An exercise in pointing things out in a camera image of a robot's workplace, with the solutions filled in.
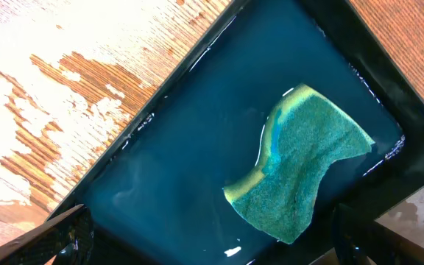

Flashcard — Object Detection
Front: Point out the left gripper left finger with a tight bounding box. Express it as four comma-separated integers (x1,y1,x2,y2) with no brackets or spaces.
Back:
0,205,94,265

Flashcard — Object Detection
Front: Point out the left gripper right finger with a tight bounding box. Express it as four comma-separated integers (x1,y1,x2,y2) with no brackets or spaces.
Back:
331,204,424,265

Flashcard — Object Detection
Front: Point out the green yellow sponge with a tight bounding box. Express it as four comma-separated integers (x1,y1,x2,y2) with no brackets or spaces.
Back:
223,84,375,244

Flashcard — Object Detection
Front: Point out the black water tray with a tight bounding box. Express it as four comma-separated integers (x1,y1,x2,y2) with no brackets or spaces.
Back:
57,0,424,264

